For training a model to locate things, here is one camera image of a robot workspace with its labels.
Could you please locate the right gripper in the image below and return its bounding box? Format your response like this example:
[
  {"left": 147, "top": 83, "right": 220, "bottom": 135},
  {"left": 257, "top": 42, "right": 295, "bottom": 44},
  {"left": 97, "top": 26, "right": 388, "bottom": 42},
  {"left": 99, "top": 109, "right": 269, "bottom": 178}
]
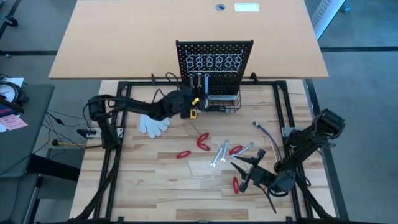
[{"left": 229, "top": 149, "right": 276, "bottom": 193}]

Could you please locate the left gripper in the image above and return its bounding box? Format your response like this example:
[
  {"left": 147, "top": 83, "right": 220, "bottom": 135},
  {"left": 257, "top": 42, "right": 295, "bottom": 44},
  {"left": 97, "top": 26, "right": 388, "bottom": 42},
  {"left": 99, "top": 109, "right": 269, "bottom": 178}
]
[{"left": 161, "top": 84, "right": 211, "bottom": 121}]

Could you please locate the silver tool with black handle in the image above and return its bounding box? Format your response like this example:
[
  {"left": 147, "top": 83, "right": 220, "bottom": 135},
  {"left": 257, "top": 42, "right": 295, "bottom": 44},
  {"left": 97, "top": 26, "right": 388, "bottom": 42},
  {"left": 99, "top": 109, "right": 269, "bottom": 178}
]
[{"left": 206, "top": 95, "right": 241, "bottom": 113}]

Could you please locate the silver multi hook rack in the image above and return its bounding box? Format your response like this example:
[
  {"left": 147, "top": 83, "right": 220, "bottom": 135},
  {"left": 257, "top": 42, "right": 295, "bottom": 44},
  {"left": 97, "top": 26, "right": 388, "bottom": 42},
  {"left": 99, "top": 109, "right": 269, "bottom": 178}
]
[{"left": 186, "top": 68, "right": 242, "bottom": 75}]

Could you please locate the black perforated pegboard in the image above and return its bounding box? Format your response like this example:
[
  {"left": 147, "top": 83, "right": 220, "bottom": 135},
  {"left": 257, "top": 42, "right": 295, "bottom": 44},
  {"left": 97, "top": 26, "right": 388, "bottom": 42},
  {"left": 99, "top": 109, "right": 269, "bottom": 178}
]
[{"left": 175, "top": 40, "right": 255, "bottom": 96}]

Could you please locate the white knit work glove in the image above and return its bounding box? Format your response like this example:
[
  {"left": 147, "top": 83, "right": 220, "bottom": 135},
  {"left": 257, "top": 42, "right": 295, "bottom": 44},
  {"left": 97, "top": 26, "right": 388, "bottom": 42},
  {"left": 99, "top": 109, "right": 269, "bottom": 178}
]
[{"left": 138, "top": 115, "right": 172, "bottom": 139}]

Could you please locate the tan wooden desk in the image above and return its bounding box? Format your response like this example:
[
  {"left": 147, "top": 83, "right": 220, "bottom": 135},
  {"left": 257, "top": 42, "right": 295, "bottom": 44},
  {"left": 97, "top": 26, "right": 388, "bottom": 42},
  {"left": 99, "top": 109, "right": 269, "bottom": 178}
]
[{"left": 48, "top": 0, "right": 330, "bottom": 80}]

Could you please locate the white desk label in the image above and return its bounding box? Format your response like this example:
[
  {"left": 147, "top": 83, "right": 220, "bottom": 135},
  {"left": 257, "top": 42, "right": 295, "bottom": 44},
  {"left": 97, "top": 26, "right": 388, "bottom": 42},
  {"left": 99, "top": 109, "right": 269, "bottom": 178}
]
[{"left": 234, "top": 2, "right": 261, "bottom": 12}]

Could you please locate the white perforated panel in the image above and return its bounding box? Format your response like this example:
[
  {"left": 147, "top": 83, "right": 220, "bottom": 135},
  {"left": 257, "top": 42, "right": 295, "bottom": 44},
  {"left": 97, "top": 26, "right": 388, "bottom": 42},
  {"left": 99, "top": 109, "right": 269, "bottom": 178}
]
[{"left": 310, "top": 0, "right": 347, "bottom": 40}]

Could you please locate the grey side table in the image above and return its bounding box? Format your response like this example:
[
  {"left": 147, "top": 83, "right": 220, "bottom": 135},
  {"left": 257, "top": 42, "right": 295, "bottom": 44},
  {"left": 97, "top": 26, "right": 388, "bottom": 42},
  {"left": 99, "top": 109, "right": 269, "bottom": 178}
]
[{"left": 0, "top": 83, "right": 55, "bottom": 179}]

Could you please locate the white paper sheet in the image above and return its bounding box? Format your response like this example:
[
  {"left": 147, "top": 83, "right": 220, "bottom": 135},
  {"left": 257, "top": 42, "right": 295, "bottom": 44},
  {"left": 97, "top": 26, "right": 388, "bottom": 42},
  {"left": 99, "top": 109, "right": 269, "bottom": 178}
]
[{"left": 0, "top": 77, "right": 25, "bottom": 103}]

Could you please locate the pink paper note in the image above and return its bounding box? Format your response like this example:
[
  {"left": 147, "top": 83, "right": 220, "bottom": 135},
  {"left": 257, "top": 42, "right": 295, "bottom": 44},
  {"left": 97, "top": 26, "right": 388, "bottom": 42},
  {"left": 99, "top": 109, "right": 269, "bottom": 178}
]
[{"left": 0, "top": 113, "right": 29, "bottom": 131}]

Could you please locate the black chair caster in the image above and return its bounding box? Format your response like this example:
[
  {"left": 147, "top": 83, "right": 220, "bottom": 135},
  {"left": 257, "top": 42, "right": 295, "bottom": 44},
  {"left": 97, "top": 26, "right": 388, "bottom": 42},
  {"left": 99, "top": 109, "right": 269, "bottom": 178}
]
[{"left": 0, "top": 14, "right": 19, "bottom": 27}]

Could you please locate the black wire basket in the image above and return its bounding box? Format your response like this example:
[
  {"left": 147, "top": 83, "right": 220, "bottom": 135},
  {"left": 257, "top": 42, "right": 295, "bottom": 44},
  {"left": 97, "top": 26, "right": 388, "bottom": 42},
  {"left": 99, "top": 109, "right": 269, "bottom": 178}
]
[{"left": 198, "top": 89, "right": 243, "bottom": 114}]

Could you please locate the red cable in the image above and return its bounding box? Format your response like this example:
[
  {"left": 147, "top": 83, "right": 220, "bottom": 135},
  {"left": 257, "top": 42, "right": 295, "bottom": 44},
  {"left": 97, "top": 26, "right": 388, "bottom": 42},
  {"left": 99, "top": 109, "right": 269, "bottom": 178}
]
[{"left": 259, "top": 126, "right": 281, "bottom": 162}]

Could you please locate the silver ring hook rack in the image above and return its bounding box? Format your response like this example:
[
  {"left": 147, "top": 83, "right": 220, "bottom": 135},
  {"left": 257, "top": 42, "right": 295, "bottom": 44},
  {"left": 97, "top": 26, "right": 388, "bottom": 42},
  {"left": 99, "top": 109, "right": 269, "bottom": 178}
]
[{"left": 185, "top": 49, "right": 244, "bottom": 70}]

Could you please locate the bundle of coloured wires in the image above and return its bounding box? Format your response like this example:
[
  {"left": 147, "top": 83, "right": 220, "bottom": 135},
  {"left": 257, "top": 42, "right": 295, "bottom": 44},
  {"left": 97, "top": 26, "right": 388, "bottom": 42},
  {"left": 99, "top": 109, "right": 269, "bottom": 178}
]
[{"left": 252, "top": 121, "right": 282, "bottom": 161}]

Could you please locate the black metal table frame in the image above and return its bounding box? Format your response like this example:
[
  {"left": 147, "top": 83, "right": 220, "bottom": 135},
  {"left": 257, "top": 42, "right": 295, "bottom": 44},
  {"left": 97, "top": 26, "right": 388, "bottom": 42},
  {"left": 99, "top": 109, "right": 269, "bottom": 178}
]
[{"left": 70, "top": 72, "right": 351, "bottom": 224}]

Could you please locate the yellow handled black mallet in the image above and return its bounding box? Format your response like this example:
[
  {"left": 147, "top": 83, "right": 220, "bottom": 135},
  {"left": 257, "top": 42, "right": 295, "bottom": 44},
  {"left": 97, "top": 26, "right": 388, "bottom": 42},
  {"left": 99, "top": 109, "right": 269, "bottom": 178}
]
[{"left": 51, "top": 139, "right": 88, "bottom": 147}]

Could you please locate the black floor cable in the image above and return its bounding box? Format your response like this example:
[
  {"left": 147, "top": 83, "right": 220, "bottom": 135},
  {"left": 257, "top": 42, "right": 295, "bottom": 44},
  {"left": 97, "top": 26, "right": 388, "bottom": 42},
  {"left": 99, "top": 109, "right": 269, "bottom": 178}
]
[{"left": 43, "top": 108, "right": 94, "bottom": 150}]

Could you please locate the black coiled cable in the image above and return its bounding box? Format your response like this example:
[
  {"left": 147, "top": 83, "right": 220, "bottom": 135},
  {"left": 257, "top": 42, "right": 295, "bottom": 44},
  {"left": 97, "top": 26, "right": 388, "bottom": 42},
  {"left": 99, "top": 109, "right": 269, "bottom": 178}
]
[{"left": 0, "top": 80, "right": 30, "bottom": 114}]

